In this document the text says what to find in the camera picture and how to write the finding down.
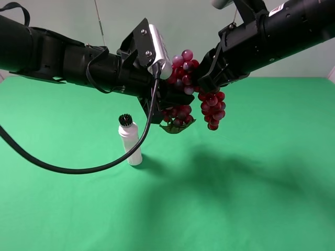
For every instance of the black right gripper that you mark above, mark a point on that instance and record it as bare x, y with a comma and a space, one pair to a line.
224, 64

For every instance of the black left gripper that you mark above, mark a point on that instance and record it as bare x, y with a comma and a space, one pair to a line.
138, 53

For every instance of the red artificial grape bunch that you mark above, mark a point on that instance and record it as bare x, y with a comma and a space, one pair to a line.
212, 105

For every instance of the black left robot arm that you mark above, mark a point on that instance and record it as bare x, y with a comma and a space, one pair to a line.
45, 55

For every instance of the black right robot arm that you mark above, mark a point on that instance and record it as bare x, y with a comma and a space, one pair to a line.
265, 37

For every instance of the white bottle with brush cap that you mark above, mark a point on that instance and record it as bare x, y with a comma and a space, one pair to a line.
128, 131

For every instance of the green tablecloth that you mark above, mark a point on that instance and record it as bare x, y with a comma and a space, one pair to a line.
264, 180

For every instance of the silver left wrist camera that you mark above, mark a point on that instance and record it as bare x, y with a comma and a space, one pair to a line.
161, 54

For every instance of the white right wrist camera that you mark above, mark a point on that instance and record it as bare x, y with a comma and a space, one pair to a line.
221, 4

